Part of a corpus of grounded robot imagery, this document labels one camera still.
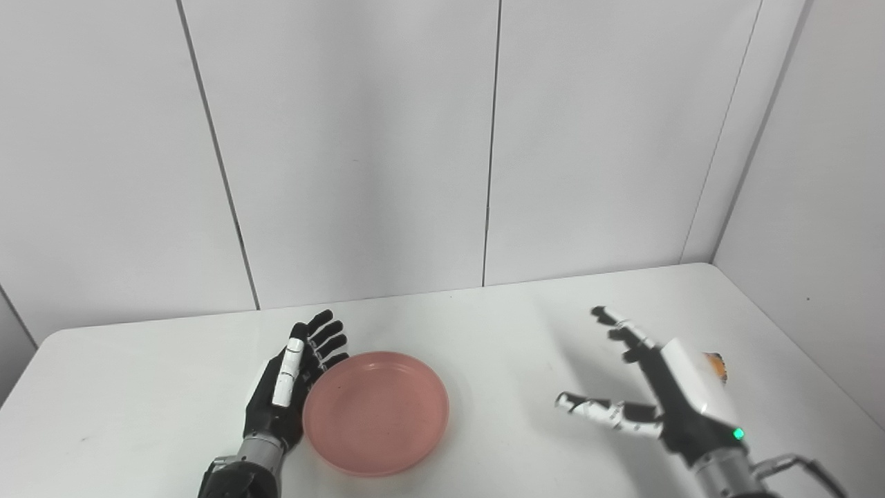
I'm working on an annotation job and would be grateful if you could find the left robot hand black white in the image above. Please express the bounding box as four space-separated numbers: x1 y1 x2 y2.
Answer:
243 309 350 452

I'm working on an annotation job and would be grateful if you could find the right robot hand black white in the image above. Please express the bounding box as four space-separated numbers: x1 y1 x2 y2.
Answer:
555 306 749 470

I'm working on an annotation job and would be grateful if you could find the pink round plate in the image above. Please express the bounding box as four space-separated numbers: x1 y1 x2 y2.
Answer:
302 351 450 477

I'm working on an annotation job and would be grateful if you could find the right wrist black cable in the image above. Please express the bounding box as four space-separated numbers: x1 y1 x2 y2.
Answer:
752 453 848 498

